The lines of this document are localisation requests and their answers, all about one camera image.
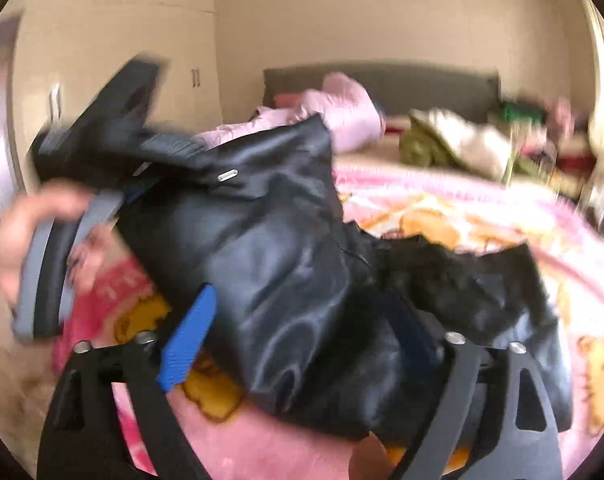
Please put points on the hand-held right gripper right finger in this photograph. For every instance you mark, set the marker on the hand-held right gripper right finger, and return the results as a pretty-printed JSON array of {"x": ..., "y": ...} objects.
[{"x": 461, "y": 375}]

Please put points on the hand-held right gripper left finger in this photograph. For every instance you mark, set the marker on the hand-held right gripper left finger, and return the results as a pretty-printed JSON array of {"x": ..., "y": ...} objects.
[{"x": 189, "y": 340}]

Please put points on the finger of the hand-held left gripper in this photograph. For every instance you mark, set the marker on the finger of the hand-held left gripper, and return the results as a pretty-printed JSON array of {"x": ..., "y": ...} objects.
[
  {"x": 139, "y": 185},
  {"x": 174, "y": 147}
]

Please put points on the black leather jacket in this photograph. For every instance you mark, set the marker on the black leather jacket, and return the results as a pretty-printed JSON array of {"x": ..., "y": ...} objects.
[{"x": 282, "y": 260}]

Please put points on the pile of mixed clothes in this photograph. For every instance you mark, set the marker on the pile of mixed clothes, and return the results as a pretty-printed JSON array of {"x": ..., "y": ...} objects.
[{"x": 541, "y": 130}]

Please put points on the person's left hand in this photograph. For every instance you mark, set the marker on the person's left hand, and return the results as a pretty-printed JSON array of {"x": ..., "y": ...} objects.
[{"x": 27, "y": 220}]

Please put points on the white wardrobe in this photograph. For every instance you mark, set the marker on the white wardrobe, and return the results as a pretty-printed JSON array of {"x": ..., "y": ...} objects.
[{"x": 132, "y": 35}]

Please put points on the pink pillow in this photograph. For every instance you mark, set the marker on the pink pillow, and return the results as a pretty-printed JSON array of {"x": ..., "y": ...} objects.
[{"x": 289, "y": 99}]

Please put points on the pink printed blanket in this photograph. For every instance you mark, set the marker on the pink printed blanket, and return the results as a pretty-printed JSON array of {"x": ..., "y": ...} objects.
[{"x": 481, "y": 210}]

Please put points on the light pink quilt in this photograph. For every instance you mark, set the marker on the light pink quilt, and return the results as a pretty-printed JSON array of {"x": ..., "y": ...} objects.
[{"x": 352, "y": 110}]

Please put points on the green and cream blanket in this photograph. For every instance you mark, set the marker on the green and cream blanket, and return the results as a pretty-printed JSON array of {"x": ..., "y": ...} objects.
[{"x": 461, "y": 140}]

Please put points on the grey bed headboard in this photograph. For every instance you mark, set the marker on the grey bed headboard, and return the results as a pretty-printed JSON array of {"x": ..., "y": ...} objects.
[{"x": 421, "y": 85}]

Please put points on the cream curtain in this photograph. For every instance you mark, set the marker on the cream curtain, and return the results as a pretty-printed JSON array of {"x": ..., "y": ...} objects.
[{"x": 601, "y": 85}]

